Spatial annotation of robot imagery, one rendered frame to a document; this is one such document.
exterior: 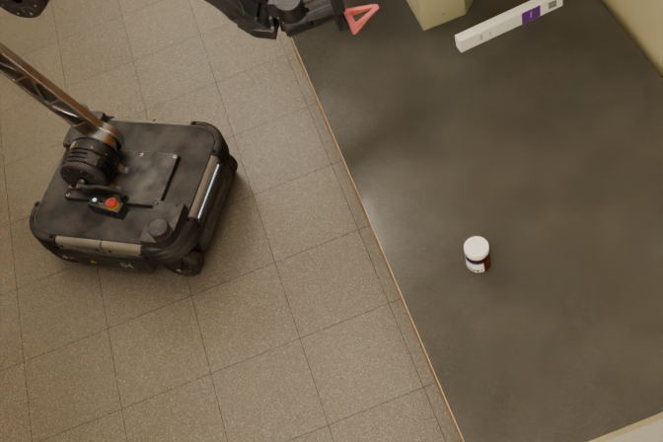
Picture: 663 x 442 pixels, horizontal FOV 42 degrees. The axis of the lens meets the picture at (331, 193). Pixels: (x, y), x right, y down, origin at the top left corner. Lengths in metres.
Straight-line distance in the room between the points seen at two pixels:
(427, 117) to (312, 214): 1.14
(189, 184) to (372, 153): 1.13
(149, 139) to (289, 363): 0.95
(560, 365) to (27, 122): 2.70
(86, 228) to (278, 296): 0.68
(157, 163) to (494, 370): 1.70
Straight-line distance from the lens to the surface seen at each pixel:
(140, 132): 3.16
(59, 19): 4.18
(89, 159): 2.93
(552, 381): 1.62
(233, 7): 1.80
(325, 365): 2.73
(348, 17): 1.90
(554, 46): 2.06
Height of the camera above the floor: 2.44
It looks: 53 degrees down
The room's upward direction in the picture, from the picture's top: 21 degrees counter-clockwise
